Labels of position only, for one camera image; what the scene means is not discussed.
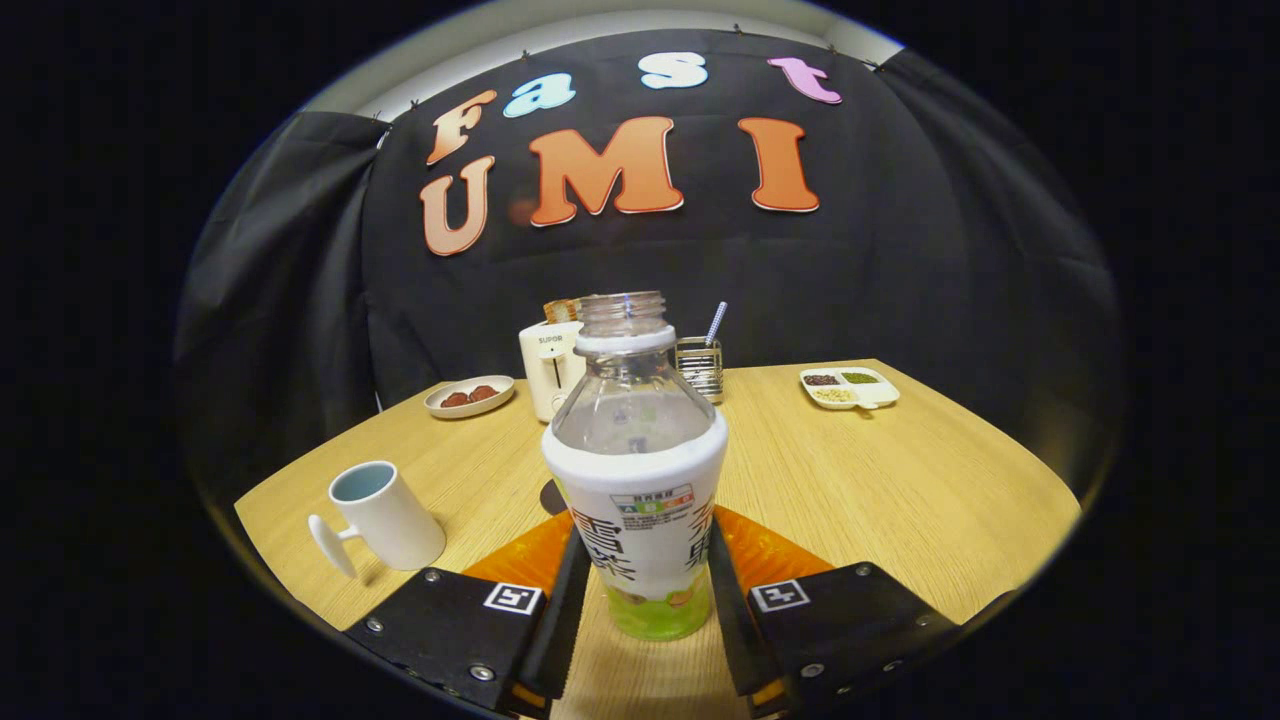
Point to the black backdrop cloth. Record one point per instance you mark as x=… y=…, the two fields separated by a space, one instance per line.
x=900 y=280

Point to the white toaster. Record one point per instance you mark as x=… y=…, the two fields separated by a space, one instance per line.
x=545 y=370

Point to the dark round coaster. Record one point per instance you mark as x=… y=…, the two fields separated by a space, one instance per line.
x=552 y=498

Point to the toast slice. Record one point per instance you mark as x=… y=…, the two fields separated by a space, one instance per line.
x=561 y=311

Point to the white cup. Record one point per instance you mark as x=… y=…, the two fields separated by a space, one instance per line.
x=395 y=525

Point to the wooden table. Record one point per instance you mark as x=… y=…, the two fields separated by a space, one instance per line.
x=850 y=480

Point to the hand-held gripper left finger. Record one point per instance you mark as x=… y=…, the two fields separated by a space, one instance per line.
x=450 y=630

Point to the clear juice bottle white label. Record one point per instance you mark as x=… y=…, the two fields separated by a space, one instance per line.
x=635 y=480

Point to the white divided snack tray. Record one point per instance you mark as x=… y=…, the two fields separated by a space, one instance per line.
x=850 y=388

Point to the striped straw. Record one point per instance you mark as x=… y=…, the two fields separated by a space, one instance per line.
x=716 y=323

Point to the small oval plate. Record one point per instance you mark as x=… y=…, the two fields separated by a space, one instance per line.
x=470 y=406

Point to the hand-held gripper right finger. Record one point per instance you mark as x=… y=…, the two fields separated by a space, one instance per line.
x=840 y=630

